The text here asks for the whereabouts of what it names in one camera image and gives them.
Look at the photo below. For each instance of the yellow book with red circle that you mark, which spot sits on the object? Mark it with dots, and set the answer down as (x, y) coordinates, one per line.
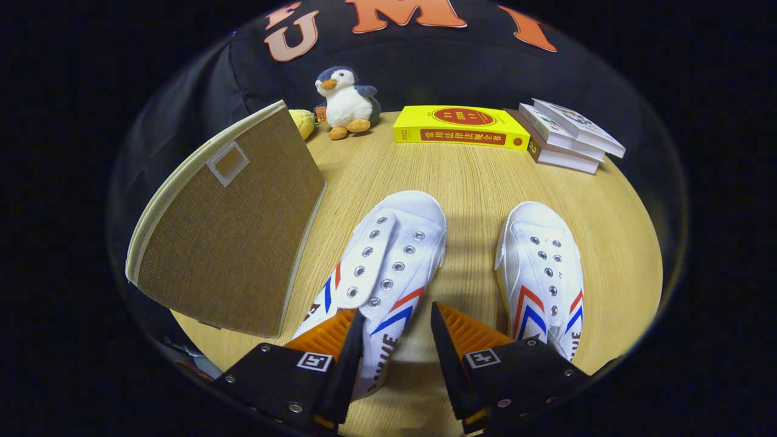
(425, 121)

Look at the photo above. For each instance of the brown fabric storage box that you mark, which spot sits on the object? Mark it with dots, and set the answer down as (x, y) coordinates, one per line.
(230, 243)

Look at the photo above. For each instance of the white illustrated cover book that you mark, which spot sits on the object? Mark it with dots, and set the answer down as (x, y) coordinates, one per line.
(576, 124)

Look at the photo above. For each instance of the penguin plush toy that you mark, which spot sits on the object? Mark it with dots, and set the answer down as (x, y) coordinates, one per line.
(346, 103)

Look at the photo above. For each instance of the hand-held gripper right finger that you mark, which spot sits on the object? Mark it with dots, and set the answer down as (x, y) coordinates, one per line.
(452, 370)

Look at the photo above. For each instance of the white canvas shoe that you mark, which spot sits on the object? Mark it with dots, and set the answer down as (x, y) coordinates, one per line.
(540, 255)
(394, 243)

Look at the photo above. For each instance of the yellow bread plush toy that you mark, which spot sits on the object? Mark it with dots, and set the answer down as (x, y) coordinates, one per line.
(303, 123)

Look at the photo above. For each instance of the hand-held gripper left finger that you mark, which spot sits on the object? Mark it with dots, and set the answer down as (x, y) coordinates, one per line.
(346, 376)

